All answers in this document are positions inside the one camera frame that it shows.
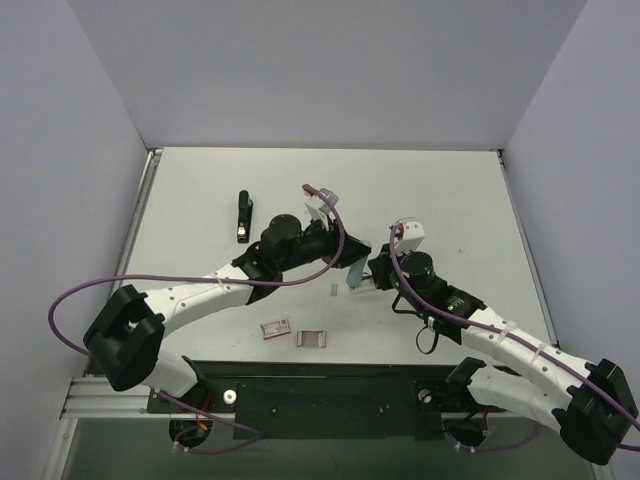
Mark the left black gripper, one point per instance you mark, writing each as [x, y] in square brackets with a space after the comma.
[338, 245]

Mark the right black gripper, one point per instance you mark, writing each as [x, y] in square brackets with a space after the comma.
[379, 273]

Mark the black stapler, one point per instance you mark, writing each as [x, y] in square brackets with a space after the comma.
[244, 218]

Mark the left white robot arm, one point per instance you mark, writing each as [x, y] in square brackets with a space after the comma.
[125, 340]

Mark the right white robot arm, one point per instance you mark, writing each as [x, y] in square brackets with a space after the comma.
[588, 404]

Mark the red white staple box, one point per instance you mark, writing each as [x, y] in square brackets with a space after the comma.
[275, 329]

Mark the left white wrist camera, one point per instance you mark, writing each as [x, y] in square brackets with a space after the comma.
[319, 204]

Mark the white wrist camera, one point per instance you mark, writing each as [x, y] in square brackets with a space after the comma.
[408, 234]
[319, 204]

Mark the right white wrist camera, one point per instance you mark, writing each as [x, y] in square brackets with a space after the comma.
[408, 234]

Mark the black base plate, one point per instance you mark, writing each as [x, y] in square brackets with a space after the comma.
[312, 401]

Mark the aluminium rail frame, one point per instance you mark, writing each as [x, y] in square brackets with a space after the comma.
[109, 328]

